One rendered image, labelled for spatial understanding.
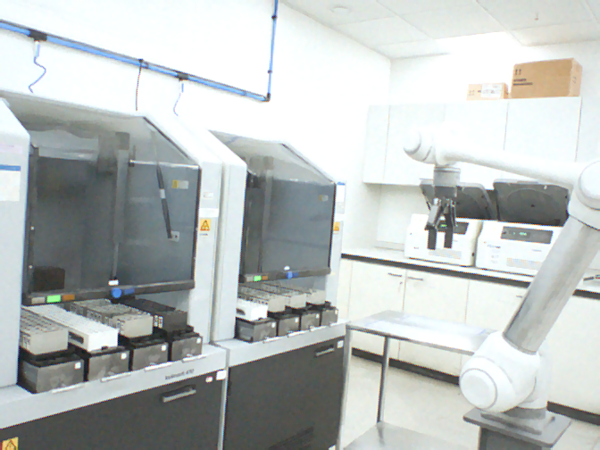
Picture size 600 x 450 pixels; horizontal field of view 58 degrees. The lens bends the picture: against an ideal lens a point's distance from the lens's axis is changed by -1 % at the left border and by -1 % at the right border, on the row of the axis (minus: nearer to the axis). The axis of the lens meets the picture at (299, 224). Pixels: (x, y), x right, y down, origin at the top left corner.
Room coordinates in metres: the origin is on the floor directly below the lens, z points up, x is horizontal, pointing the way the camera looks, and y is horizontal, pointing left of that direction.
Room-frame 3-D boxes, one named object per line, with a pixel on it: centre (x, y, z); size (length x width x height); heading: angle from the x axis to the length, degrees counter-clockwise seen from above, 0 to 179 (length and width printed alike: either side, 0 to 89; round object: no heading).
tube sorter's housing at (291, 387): (2.66, 0.37, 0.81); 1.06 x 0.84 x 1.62; 52
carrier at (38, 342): (1.53, 0.70, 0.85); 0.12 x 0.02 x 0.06; 142
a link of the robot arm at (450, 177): (1.83, -0.48, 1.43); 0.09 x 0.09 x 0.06
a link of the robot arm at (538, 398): (1.63, -0.72, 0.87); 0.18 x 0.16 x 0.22; 136
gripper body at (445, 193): (1.83, -0.48, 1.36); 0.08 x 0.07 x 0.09; 142
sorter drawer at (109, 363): (1.80, 0.79, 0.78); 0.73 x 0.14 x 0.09; 52
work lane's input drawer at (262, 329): (2.35, 0.35, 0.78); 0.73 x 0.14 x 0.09; 52
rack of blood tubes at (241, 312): (2.27, 0.25, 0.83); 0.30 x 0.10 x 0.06; 52
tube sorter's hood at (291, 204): (2.54, 0.21, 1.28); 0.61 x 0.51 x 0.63; 142
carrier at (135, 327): (1.77, 0.51, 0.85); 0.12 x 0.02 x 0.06; 143
